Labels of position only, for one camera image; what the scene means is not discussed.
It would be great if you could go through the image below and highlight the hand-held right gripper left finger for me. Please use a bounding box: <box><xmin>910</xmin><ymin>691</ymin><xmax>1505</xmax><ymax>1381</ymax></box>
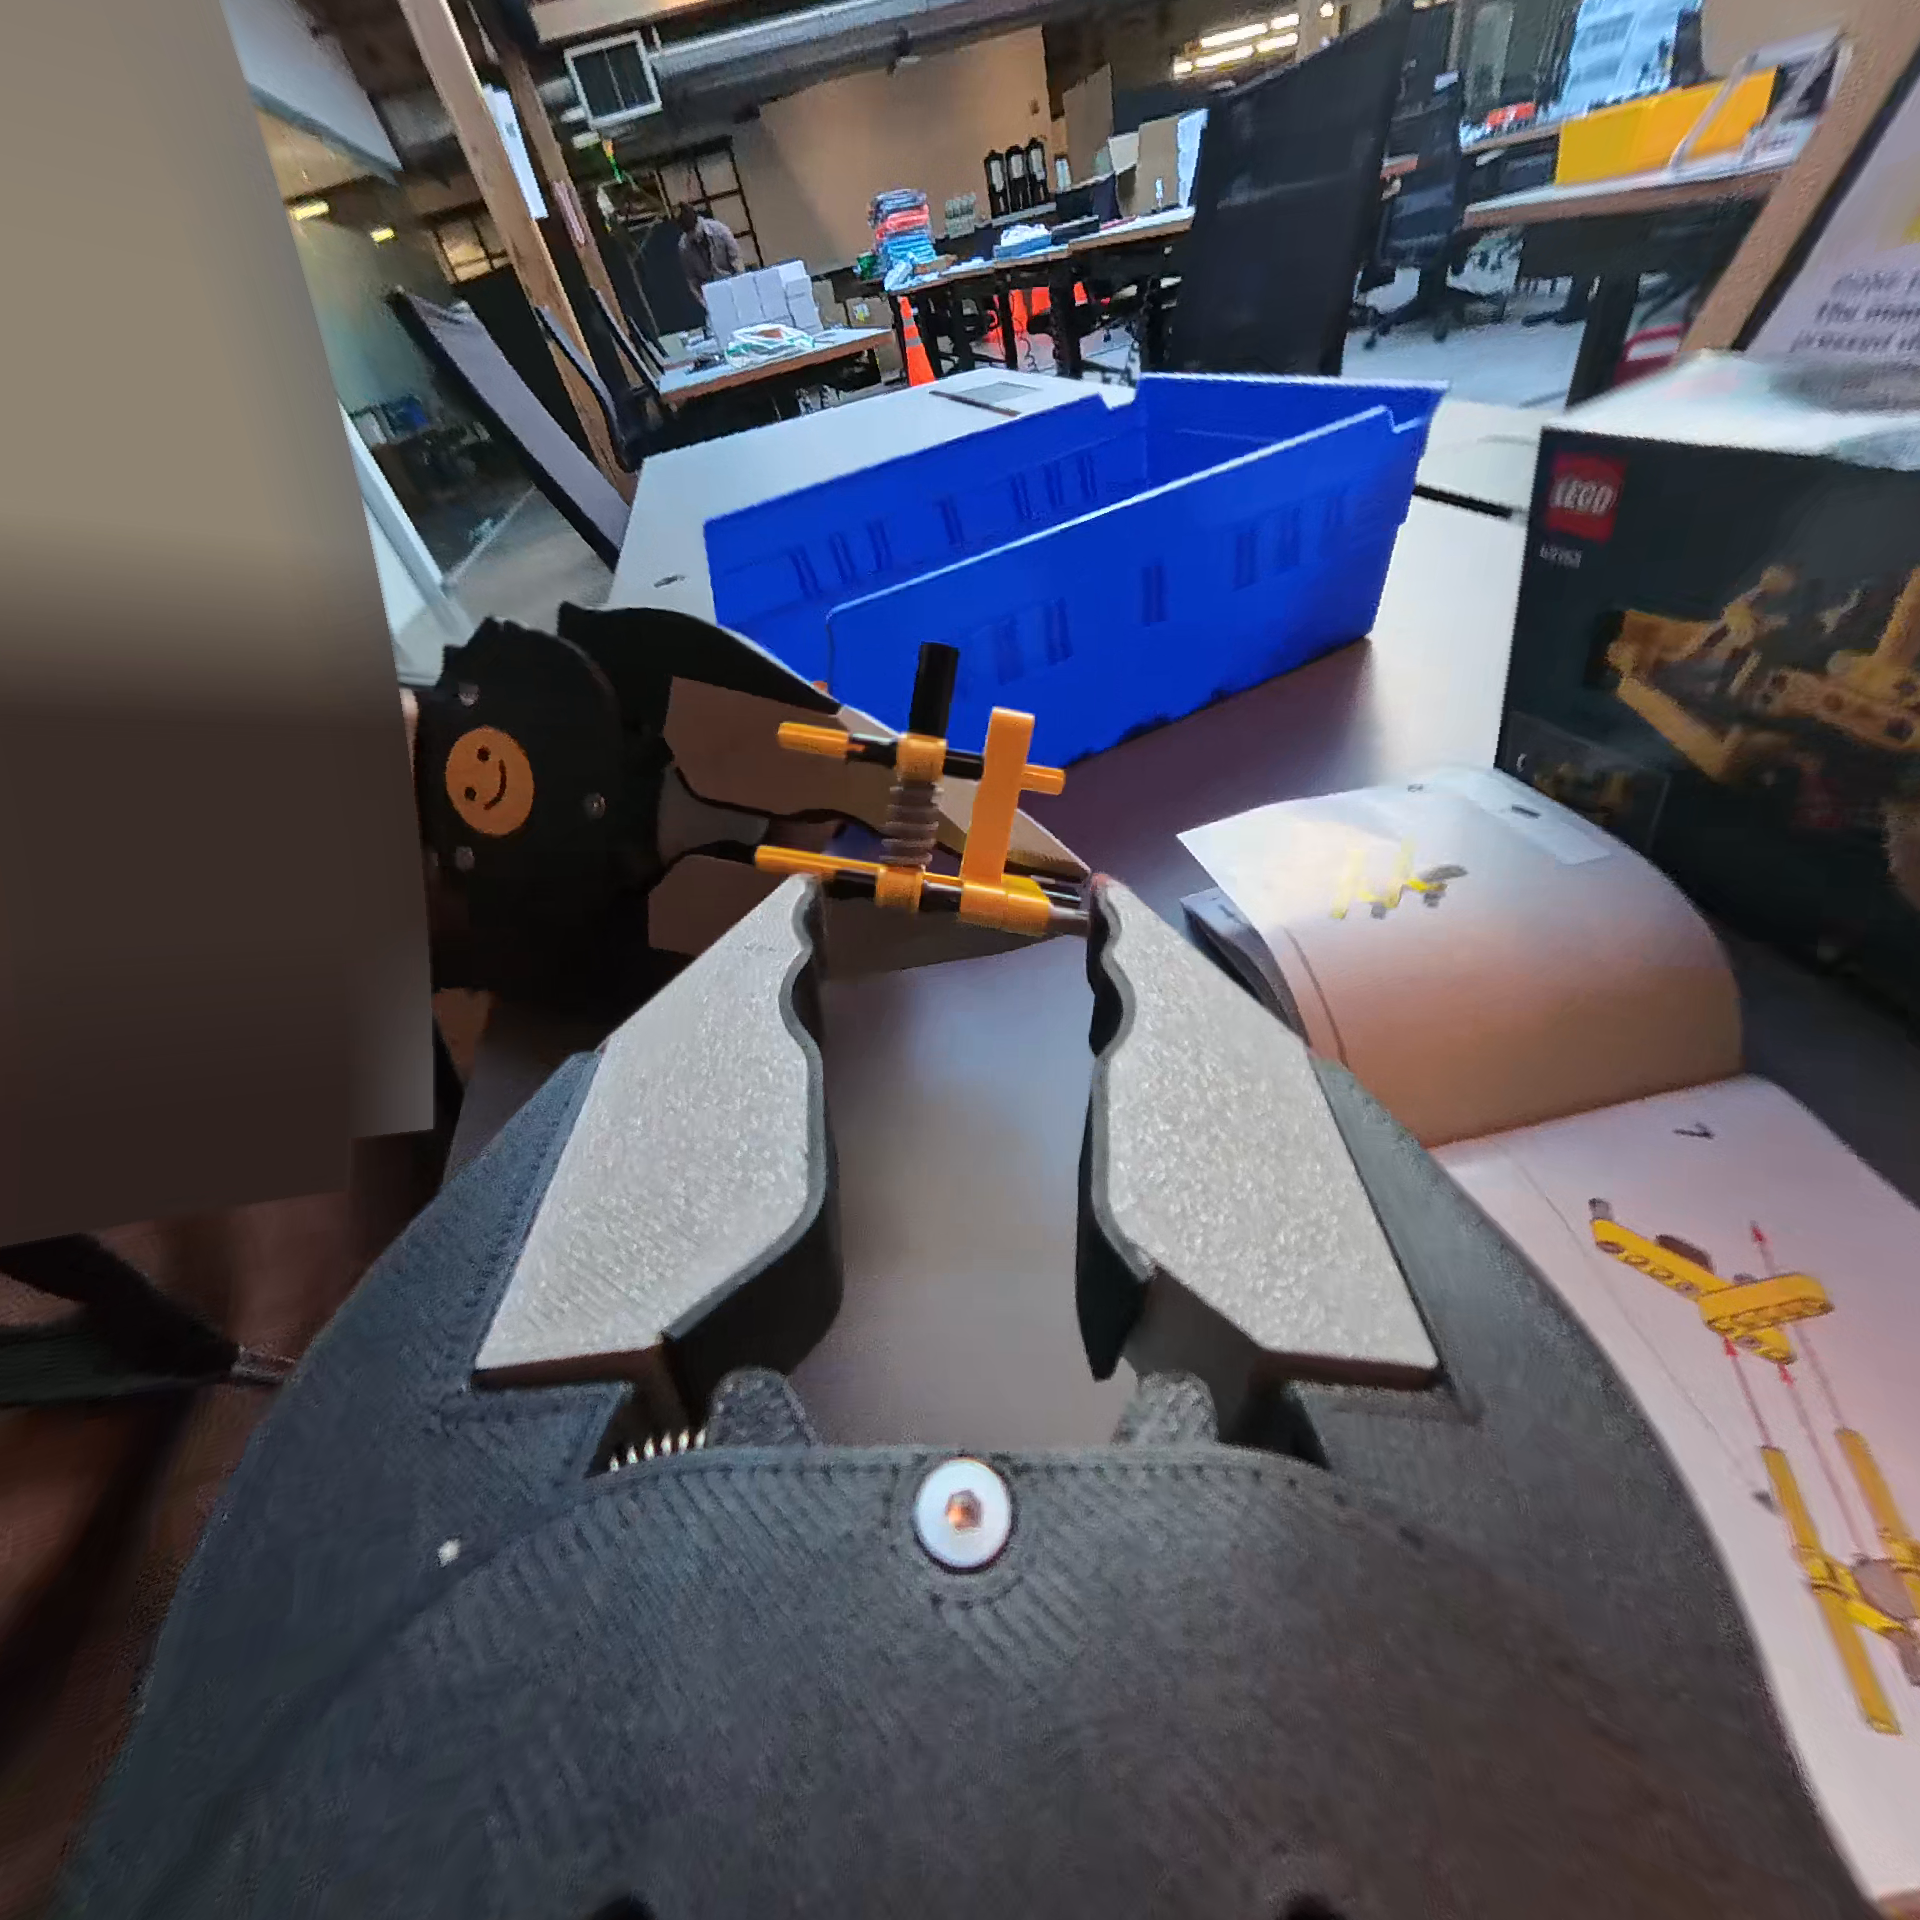
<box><xmin>471</xmin><ymin>874</ymin><xmax>838</xmax><ymax>1420</ymax></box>

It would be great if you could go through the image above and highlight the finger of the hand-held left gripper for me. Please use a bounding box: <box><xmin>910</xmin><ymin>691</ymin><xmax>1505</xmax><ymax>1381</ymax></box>
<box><xmin>645</xmin><ymin>850</ymin><xmax>1089</xmax><ymax>975</ymax></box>
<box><xmin>663</xmin><ymin>679</ymin><xmax>1089</xmax><ymax>885</ymax></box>

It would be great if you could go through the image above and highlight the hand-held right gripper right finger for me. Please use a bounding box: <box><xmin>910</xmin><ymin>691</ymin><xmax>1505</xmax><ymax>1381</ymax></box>
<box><xmin>1078</xmin><ymin>877</ymin><xmax>1446</xmax><ymax>1431</ymax></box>

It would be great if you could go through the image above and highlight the yellow lego assembly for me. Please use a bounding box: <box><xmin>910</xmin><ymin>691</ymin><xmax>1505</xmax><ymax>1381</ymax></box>
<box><xmin>753</xmin><ymin>642</ymin><xmax>1089</xmax><ymax>941</ymax></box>

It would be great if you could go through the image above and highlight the lego instruction booklet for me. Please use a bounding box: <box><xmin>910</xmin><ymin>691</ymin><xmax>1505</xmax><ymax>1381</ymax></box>
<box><xmin>1177</xmin><ymin>765</ymin><xmax>1920</xmax><ymax>1907</ymax></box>

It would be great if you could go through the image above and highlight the black lego set box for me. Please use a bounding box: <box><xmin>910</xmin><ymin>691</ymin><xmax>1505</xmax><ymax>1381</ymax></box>
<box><xmin>1493</xmin><ymin>353</ymin><xmax>1920</xmax><ymax>1039</ymax></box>

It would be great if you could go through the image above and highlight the dark leaning board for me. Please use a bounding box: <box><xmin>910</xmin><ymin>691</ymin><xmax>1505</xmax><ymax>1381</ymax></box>
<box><xmin>387</xmin><ymin>284</ymin><xmax>635</xmax><ymax>568</ymax></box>

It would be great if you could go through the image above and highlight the wooden workbench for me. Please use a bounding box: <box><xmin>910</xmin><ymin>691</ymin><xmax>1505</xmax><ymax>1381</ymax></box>
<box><xmin>1464</xmin><ymin>150</ymin><xmax>1802</xmax><ymax>409</ymax></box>
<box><xmin>884</xmin><ymin>205</ymin><xmax>1201</xmax><ymax>380</ymax></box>
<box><xmin>656</xmin><ymin>323</ymin><xmax>902</xmax><ymax>441</ymax></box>

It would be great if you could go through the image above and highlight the stack of white boxes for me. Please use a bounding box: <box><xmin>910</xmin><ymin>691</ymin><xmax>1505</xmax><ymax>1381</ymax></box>
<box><xmin>700</xmin><ymin>261</ymin><xmax>823</xmax><ymax>341</ymax></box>

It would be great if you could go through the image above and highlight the blue plastic bin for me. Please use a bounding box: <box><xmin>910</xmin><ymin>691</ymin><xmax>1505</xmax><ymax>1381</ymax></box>
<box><xmin>701</xmin><ymin>372</ymin><xmax>1450</xmax><ymax>771</ymax></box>

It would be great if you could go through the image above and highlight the black partition panel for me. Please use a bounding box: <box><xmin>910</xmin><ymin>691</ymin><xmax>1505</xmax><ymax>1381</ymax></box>
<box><xmin>1186</xmin><ymin>7</ymin><xmax>1419</xmax><ymax>375</ymax></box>

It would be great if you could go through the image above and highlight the yellow plastic bin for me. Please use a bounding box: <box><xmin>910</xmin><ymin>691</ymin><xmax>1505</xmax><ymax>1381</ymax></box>
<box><xmin>1551</xmin><ymin>69</ymin><xmax>1785</xmax><ymax>190</ymax></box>

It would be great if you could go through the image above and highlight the instruction poster board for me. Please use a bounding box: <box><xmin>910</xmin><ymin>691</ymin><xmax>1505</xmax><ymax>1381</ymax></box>
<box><xmin>1679</xmin><ymin>0</ymin><xmax>1920</xmax><ymax>369</ymax></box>

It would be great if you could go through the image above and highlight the wooden post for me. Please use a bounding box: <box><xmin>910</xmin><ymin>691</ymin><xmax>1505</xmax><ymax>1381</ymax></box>
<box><xmin>393</xmin><ymin>0</ymin><xmax>640</xmax><ymax>504</ymax></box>

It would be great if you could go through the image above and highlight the black lanyard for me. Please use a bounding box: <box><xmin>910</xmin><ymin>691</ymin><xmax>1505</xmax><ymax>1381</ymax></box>
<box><xmin>0</xmin><ymin>1231</ymin><xmax>294</xmax><ymax>1410</ymax></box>

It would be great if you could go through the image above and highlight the wall air vent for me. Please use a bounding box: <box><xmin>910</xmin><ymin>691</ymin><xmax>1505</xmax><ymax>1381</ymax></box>
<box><xmin>562</xmin><ymin>32</ymin><xmax>665</xmax><ymax>131</ymax></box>

